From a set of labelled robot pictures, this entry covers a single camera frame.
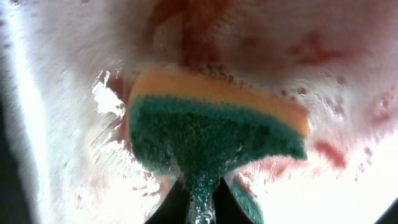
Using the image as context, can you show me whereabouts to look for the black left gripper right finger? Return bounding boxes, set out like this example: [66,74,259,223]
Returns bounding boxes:
[213,178,253,224]

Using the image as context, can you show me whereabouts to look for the green and yellow sponge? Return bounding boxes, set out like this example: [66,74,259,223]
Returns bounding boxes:
[127,68,308,223]

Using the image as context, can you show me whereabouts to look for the black rectangular soapy tray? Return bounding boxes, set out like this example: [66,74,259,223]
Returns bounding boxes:
[1,0,397,223]

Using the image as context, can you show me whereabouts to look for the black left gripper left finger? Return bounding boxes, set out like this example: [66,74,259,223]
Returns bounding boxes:
[145,180,190,224]

